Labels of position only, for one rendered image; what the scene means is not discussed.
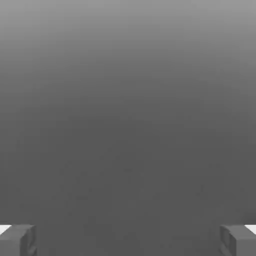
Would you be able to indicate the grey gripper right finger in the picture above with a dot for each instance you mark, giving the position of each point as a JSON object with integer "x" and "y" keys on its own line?
{"x": 240, "y": 241}

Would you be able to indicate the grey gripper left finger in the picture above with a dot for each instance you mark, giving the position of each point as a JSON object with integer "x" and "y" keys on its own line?
{"x": 16, "y": 240}

